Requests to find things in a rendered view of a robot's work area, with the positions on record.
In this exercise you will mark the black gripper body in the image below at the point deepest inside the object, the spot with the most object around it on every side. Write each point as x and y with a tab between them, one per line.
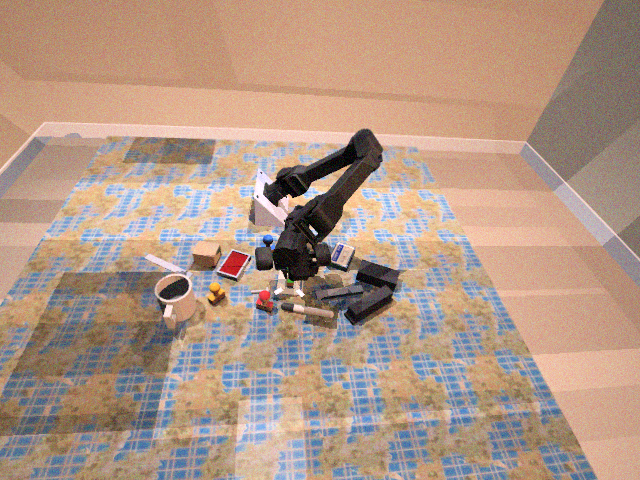
264	259

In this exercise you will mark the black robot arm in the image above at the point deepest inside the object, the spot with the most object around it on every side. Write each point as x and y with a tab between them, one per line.
322	212

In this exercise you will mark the tan cube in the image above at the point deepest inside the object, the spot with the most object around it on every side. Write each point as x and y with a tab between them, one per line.
207	254

